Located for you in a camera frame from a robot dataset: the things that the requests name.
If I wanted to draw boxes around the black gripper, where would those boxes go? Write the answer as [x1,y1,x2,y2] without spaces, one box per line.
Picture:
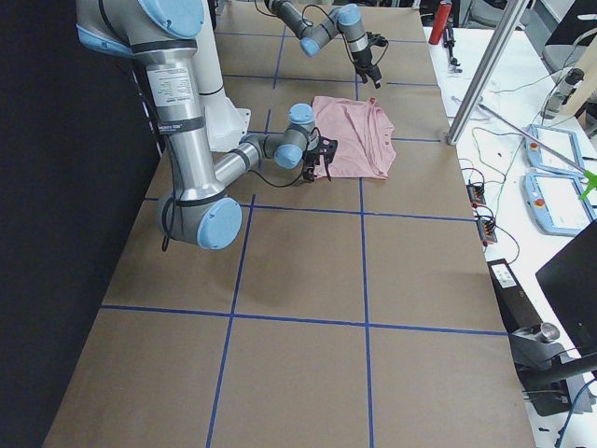
[350,32,389,89]
[301,136,338,182]

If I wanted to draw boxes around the pink Snoopy t-shirt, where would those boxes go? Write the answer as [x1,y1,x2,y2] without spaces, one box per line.
[312,96,396,179]

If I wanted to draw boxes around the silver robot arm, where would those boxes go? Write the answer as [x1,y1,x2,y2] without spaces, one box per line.
[265,1,389,89]
[76,1,338,250]

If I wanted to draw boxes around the black selfie stick tripod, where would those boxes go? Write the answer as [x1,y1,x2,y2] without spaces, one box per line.
[442,26,463,74]

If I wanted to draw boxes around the red cylinder bottle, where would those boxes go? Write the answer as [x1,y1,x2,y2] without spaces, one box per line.
[428,0,452,45]

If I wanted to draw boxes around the orange black electronics board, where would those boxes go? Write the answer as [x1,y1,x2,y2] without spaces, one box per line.
[465,183,487,208]

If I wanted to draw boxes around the upper blue teach pendant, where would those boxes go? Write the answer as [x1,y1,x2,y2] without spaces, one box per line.
[525,124,584,176]

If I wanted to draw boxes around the blue teach pendant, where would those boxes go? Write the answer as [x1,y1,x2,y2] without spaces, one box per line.
[523,171,596,237]
[525,124,584,176]

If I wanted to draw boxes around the lower blue teach pendant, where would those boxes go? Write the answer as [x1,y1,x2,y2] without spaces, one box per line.
[523,171,596,237]

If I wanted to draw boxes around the metal reacher grabber stick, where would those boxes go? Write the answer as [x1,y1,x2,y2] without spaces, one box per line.
[476,103,596,201]

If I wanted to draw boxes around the black box with label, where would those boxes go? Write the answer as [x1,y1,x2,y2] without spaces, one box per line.
[487,259,542,333]

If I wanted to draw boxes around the black monitor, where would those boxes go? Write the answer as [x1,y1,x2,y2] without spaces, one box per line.
[535,222,597,355]

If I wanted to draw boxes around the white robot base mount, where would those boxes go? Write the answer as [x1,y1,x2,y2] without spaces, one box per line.
[193,0,251,152]

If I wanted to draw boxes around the aluminium frame post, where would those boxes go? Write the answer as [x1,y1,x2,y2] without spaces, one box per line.
[446,0,528,146]

